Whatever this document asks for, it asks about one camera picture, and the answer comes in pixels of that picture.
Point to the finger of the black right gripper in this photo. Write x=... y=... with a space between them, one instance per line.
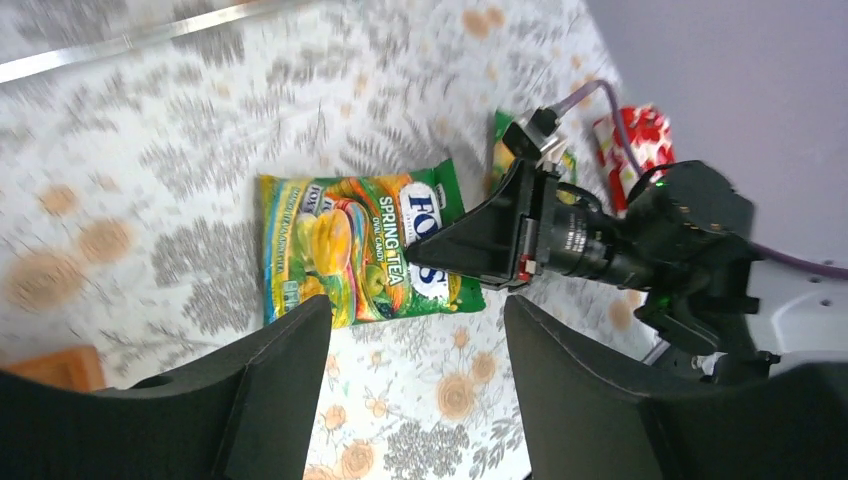
x=495 y=242

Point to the green candy bag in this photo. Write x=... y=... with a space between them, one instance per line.
x=346 y=238
x=501 y=157

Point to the red floral fabric pouch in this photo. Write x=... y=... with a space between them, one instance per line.
x=648 y=132

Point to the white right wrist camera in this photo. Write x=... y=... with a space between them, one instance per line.
x=533 y=135

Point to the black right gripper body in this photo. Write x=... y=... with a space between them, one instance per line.
x=684 y=241

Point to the cream metal shelf rack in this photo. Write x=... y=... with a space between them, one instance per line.
x=51 y=60

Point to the wooden compartment tray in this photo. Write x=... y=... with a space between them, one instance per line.
x=77 y=368

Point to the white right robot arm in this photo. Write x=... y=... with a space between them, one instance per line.
x=802 y=319

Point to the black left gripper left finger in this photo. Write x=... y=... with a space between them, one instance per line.
x=245 y=411

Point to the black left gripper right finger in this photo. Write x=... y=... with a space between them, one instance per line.
x=590 y=412

